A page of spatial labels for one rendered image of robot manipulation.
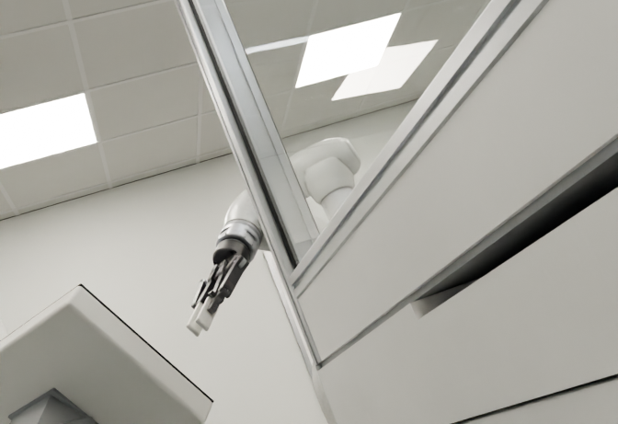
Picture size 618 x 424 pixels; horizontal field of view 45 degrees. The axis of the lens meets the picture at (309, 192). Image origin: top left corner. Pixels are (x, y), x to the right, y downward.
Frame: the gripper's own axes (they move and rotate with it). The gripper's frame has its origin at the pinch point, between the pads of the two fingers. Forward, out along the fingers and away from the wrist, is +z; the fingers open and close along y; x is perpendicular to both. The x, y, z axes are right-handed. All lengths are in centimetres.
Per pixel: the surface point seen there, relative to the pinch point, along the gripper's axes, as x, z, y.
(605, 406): -2, 56, 78
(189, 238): 69, -264, -220
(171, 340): 99, -208, -241
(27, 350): -21.2, 22.3, -11.0
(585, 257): -12, 52, 83
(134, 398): -3.6, 22.3, -2.4
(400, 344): 0, 34, 53
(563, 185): -16, 48, 84
